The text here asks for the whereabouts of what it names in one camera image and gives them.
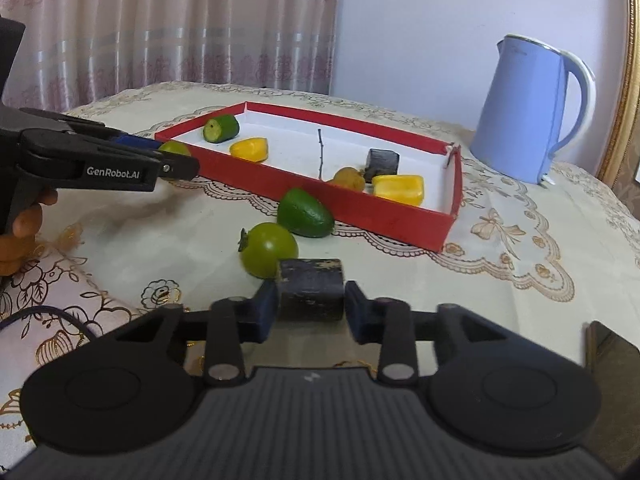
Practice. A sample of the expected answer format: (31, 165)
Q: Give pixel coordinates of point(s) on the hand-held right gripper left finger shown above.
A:
(265, 312)

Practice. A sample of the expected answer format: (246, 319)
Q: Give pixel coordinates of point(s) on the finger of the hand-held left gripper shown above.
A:
(100, 165)
(137, 141)

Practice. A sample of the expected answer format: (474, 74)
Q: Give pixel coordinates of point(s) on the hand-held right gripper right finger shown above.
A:
(357, 315)

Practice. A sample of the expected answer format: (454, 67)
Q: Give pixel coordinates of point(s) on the small round green fruit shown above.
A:
(175, 148)

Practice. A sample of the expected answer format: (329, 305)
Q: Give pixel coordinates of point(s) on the dark scuffed block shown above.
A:
(310, 287)

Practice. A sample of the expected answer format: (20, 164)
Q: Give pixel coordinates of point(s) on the red shallow cardboard box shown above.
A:
(350, 210)

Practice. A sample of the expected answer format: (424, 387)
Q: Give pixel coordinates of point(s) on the person's left hand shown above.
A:
(27, 222)

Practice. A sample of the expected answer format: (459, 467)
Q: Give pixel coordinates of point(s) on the green persimmon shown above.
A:
(265, 250)

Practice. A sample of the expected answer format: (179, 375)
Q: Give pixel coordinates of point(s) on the green cucumber piece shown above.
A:
(220, 129)

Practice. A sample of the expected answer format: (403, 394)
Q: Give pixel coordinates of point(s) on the green avocado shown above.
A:
(305, 215)

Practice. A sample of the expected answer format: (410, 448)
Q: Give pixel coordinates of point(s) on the yellow fruit piece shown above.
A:
(398, 189)
(248, 150)

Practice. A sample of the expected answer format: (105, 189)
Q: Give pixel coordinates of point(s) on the pink floral curtain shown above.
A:
(175, 20)

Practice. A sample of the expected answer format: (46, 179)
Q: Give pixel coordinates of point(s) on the cream gold-embroidered tablecloth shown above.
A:
(500, 270)

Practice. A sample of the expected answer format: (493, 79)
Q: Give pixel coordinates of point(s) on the thin dark twig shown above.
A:
(320, 155)

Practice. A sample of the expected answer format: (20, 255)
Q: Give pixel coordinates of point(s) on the dark brown furniture edge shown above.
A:
(612, 355)

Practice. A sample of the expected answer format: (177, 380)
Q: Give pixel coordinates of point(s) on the light blue electric kettle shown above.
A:
(520, 110)

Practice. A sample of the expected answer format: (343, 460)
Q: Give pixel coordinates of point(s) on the gold picture frame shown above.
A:
(627, 85)

